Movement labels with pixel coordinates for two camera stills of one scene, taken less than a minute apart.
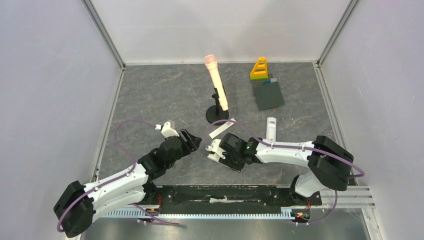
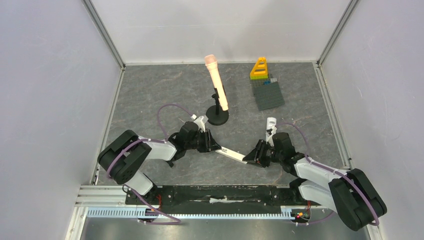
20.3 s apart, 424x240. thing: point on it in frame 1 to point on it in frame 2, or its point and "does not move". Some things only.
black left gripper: [193, 142] to [210, 144]
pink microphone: [211, 61] does not move
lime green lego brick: [258, 77] does not move
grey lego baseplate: [267, 94] does not move
